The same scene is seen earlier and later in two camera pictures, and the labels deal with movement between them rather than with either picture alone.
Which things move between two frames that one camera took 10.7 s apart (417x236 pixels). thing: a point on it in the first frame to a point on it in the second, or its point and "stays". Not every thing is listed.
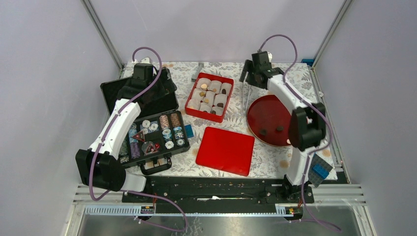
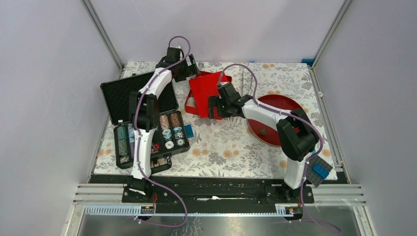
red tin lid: (226, 151) to (204, 86)
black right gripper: (248, 68) to (215, 101)
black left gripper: (166, 87) to (191, 70)
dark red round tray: (269, 120) stays
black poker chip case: (159, 132) stays
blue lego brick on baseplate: (320, 170) stays
